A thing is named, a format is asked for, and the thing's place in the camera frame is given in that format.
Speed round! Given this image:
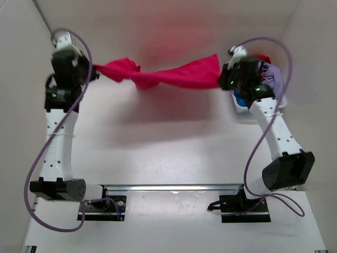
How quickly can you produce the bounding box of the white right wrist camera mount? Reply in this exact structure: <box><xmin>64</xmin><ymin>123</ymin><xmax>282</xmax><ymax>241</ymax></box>
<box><xmin>227</xmin><ymin>45</ymin><xmax>247</xmax><ymax>70</ymax></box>

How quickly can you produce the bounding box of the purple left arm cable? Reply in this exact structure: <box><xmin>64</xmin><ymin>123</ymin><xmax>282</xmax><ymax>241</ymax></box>
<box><xmin>24</xmin><ymin>27</ymin><xmax>125</xmax><ymax>232</ymax></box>

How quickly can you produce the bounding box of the crimson red t-shirt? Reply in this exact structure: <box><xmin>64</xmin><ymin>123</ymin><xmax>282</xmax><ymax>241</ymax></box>
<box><xmin>94</xmin><ymin>54</ymin><xmax>221</xmax><ymax>90</ymax></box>

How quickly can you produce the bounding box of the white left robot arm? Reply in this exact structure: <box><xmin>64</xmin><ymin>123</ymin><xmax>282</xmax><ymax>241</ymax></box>
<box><xmin>29</xmin><ymin>49</ymin><xmax>98</xmax><ymax>202</ymax></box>

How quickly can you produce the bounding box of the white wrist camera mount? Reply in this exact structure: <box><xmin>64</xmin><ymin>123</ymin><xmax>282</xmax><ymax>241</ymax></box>
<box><xmin>227</xmin><ymin>45</ymin><xmax>247</xmax><ymax>70</ymax></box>
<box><xmin>52</xmin><ymin>32</ymin><xmax>82</xmax><ymax>56</ymax></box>

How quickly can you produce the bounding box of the aluminium table edge rail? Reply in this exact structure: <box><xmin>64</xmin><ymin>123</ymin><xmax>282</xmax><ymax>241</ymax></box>
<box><xmin>105</xmin><ymin>184</ymin><xmax>240</xmax><ymax>191</ymax></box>

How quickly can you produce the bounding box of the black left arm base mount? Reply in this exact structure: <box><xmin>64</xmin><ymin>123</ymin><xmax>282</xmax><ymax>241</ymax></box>
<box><xmin>84</xmin><ymin>188</ymin><xmax>127</xmax><ymax>222</ymax></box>

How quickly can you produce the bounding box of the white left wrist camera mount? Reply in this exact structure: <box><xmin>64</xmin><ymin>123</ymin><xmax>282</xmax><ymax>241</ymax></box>
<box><xmin>52</xmin><ymin>32</ymin><xmax>82</xmax><ymax>56</ymax></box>

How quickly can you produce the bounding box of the lavender t-shirt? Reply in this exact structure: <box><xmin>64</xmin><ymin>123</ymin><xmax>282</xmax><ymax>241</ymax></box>
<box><xmin>259</xmin><ymin>60</ymin><xmax>283</xmax><ymax>98</ymax></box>

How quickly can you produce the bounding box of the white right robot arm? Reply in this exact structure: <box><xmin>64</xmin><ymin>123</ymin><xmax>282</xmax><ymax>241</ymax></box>
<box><xmin>218</xmin><ymin>56</ymin><xmax>315</xmax><ymax>211</ymax></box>

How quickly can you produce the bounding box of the red t-shirt in basket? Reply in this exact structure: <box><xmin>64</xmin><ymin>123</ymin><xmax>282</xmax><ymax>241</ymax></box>
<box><xmin>256</xmin><ymin>55</ymin><xmax>272</xmax><ymax>64</ymax></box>

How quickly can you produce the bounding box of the blue t-shirt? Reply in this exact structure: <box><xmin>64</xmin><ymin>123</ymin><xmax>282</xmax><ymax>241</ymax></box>
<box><xmin>233</xmin><ymin>90</ymin><xmax>247</xmax><ymax>107</ymax></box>

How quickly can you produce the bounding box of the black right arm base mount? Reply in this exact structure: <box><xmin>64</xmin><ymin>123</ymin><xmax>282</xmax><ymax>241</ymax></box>
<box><xmin>207</xmin><ymin>186</ymin><xmax>271</xmax><ymax>223</ymax></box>

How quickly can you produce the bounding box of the white plastic laundry basket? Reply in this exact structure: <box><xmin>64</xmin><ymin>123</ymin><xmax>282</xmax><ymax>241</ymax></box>
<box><xmin>231</xmin><ymin>90</ymin><xmax>287</xmax><ymax>114</ymax></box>

